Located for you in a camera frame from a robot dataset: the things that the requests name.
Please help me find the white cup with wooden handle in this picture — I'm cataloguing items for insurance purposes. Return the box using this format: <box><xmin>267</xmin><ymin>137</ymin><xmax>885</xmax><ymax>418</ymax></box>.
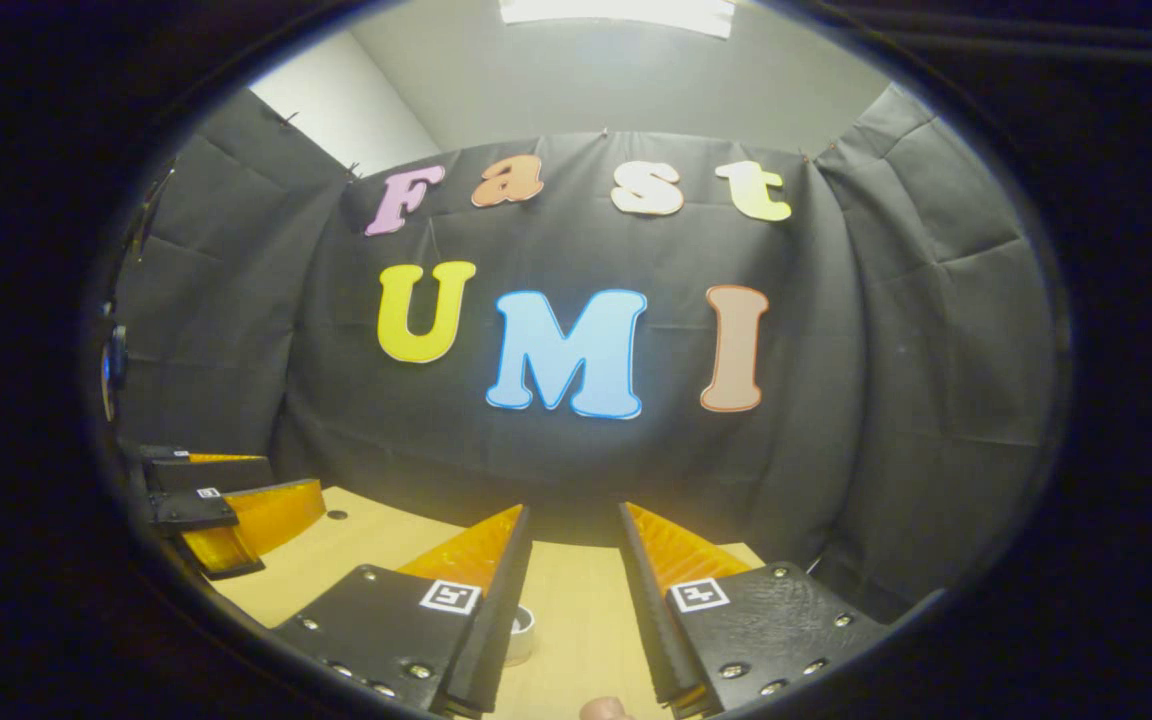
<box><xmin>506</xmin><ymin>605</ymin><xmax>537</xmax><ymax>668</ymax></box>

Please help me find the ceiling light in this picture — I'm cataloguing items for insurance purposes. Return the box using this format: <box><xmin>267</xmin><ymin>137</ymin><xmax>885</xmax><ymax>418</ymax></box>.
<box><xmin>498</xmin><ymin>0</ymin><xmax>737</xmax><ymax>39</ymax></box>

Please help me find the black backdrop cloth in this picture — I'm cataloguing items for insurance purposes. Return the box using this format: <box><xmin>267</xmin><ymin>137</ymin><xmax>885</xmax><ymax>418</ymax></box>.
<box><xmin>101</xmin><ymin>82</ymin><xmax>1062</xmax><ymax>626</ymax></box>

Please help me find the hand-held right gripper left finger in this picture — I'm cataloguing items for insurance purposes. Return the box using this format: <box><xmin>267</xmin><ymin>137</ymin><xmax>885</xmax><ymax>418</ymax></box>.
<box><xmin>269</xmin><ymin>504</ymin><xmax>533</xmax><ymax>719</ymax></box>

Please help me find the wooden desktop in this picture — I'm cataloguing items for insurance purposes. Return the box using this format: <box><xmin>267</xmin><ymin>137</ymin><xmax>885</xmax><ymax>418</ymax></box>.
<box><xmin>206</xmin><ymin>486</ymin><xmax>767</xmax><ymax>720</ymax></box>

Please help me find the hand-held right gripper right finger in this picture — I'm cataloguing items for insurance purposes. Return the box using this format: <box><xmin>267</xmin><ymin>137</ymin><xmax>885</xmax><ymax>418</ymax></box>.
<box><xmin>619</xmin><ymin>502</ymin><xmax>889</xmax><ymax>719</ymax></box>

